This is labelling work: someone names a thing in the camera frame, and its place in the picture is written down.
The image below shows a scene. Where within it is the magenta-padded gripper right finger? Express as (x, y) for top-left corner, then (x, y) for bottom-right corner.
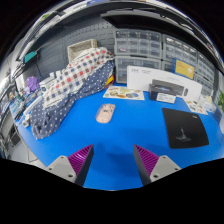
(133, 143), (183, 187)

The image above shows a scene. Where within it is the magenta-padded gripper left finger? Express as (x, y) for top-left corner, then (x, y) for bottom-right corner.
(45, 143), (95, 188)

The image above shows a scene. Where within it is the pink transparent computer mouse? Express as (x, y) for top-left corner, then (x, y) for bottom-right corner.
(95, 103), (117, 125)

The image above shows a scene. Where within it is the black mouse pad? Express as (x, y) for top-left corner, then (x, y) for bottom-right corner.
(161, 107), (210, 150)

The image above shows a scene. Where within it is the navy polka dot cloth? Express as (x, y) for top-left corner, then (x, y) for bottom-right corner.
(29, 59), (116, 140)

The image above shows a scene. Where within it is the sticker sheet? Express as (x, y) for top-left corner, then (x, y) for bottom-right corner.
(102, 85), (146, 101)
(184, 99), (208, 116)

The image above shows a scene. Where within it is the small black box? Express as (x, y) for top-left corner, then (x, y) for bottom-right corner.
(148, 83), (177, 104)

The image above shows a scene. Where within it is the white tissue box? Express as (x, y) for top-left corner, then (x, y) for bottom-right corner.
(198, 94), (217, 114)

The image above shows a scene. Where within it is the purple object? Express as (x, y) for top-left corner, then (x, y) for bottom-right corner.
(25, 75), (41, 94)

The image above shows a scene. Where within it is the white keyboard box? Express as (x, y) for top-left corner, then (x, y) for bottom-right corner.
(126, 65), (203, 103)

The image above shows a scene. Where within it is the red blue plaid cloth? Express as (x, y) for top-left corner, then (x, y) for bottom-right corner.
(42, 47), (115, 108)

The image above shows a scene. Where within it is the yellow and red object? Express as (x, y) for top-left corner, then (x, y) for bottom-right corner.
(106, 74), (115, 86)

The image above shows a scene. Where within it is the yellow and blue box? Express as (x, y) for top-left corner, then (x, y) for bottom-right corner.
(172, 58), (195, 80)

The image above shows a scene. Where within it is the teal object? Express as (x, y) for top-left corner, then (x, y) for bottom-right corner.
(23, 50), (38, 64)

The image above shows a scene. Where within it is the white wicker basket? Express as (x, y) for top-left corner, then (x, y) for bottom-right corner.
(67, 38), (99, 63)

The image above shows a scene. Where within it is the dark wall shelf unit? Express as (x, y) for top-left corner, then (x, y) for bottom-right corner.
(16, 0), (221, 58)

